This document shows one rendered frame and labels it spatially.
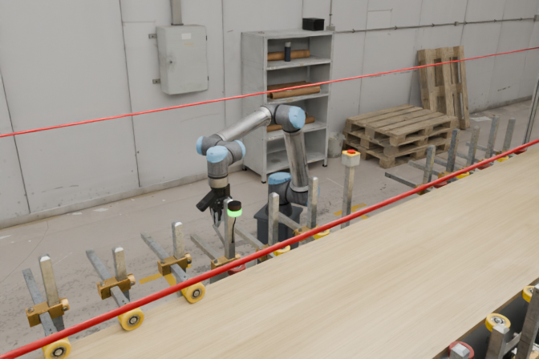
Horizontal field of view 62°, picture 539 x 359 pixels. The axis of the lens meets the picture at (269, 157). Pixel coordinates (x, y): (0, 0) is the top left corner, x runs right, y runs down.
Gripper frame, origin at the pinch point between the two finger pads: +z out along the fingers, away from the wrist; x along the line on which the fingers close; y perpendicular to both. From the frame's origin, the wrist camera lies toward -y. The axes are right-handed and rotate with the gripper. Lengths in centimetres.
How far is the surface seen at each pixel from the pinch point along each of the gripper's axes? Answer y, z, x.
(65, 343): -74, 4, -30
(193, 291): -27.5, 5.3, -30.0
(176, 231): -23.5, -9.4, -9.5
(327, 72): 260, -8, 201
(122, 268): -47.1, -1.7, -9.5
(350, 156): 75, -20, -10
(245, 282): -4.4, 11.0, -31.2
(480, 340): 67, 31, -97
